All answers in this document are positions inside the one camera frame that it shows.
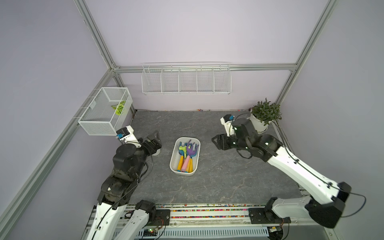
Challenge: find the green rake wooden handle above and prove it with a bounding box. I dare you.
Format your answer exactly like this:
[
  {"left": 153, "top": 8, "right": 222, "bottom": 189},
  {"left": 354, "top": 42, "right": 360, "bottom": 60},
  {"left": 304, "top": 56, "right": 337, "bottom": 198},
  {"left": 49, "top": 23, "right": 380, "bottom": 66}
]
[{"left": 179, "top": 146, "right": 187, "bottom": 159}]

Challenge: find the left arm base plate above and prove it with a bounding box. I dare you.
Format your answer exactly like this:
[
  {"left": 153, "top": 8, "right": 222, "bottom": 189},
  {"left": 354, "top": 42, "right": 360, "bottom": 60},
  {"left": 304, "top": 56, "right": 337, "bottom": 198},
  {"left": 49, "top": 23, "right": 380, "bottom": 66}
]
[{"left": 146, "top": 209, "right": 171, "bottom": 226}]

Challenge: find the large potted green plant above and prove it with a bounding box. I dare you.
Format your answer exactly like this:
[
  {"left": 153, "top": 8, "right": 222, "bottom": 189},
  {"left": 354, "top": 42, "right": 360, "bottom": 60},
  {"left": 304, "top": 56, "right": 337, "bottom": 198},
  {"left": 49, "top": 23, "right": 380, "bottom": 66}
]
[{"left": 248, "top": 98, "right": 282, "bottom": 134}]

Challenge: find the white wire wall shelf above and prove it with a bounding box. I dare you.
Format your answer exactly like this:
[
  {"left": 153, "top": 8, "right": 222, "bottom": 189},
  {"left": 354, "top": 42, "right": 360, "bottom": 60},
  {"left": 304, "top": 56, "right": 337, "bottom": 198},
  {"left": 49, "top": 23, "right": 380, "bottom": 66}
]
[{"left": 141, "top": 62, "right": 232, "bottom": 95}]

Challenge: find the purple trowel pink handle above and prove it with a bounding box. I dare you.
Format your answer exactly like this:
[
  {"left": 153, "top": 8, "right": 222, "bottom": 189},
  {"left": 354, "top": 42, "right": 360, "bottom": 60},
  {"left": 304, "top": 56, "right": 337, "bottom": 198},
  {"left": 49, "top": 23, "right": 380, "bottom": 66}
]
[{"left": 181, "top": 140, "right": 200, "bottom": 173}]

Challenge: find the white mesh side basket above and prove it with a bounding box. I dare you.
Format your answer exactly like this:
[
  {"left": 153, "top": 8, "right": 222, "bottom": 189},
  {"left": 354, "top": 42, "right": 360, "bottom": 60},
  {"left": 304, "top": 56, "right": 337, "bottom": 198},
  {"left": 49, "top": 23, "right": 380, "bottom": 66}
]
[{"left": 78, "top": 87, "right": 133, "bottom": 136}]

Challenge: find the white vent rail front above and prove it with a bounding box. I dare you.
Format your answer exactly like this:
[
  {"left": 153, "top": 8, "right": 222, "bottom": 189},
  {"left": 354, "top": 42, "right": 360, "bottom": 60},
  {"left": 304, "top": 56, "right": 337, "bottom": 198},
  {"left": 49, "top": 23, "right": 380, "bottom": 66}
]
[{"left": 135, "top": 227, "right": 270, "bottom": 240}]

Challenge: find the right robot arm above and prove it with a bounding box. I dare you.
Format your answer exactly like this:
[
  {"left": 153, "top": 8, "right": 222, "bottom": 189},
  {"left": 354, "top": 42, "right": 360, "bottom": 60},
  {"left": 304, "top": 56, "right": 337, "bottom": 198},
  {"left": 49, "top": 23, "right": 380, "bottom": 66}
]
[{"left": 212, "top": 115, "right": 352, "bottom": 229}]

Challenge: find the white storage box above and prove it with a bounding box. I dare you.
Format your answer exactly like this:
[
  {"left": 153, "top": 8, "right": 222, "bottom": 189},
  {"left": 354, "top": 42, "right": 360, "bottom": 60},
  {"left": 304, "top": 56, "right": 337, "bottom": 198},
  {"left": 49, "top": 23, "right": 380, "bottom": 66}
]
[{"left": 170, "top": 137, "right": 201, "bottom": 176}]

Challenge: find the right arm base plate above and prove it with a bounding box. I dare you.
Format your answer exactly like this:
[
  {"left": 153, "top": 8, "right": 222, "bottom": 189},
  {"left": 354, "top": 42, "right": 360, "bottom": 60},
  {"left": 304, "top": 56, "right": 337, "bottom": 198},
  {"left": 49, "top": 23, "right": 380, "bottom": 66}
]
[{"left": 248, "top": 208, "right": 291, "bottom": 225}]

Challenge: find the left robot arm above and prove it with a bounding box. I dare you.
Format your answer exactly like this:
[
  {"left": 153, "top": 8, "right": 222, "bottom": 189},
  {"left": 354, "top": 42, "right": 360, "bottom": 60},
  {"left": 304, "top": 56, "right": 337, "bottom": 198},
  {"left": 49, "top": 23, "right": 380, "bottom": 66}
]
[{"left": 87, "top": 126, "right": 162, "bottom": 240}]

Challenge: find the teal rake yellow handle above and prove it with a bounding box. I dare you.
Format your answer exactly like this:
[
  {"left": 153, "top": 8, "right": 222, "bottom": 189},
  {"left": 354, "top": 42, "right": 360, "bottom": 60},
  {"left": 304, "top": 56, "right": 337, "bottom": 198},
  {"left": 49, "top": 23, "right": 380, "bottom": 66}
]
[
  {"left": 188, "top": 158, "right": 194, "bottom": 173},
  {"left": 177, "top": 142, "right": 184, "bottom": 172}
]

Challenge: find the small succulent white pot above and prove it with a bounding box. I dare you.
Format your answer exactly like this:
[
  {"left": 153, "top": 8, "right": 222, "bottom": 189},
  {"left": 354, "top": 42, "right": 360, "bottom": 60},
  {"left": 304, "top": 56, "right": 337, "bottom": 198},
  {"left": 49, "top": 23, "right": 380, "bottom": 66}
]
[{"left": 152, "top": 149, "right": 161, "bottom": 156}]

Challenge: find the green leaf toy in basket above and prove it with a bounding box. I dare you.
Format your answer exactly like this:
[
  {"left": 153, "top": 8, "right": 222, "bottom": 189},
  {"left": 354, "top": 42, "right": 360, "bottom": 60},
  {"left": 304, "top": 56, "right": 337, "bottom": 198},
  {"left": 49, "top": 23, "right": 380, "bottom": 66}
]
[{"left": 112, "top": 101, "right": 126, "bottom": 116}]

